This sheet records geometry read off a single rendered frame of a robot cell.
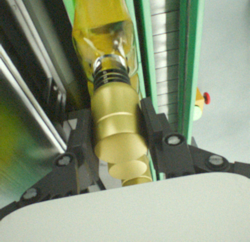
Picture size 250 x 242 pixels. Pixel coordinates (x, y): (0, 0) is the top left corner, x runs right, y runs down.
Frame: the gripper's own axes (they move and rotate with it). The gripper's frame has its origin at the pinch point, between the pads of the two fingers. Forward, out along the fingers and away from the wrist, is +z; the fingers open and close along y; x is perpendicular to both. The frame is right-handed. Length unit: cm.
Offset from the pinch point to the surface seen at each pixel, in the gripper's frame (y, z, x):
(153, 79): 5.8, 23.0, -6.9
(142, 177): 1.0, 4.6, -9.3
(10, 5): -16.4, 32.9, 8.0
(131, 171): 0.1, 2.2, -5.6
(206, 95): 25, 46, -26
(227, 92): 35, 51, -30
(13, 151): -12.7, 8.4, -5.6
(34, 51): -16.1, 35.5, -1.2
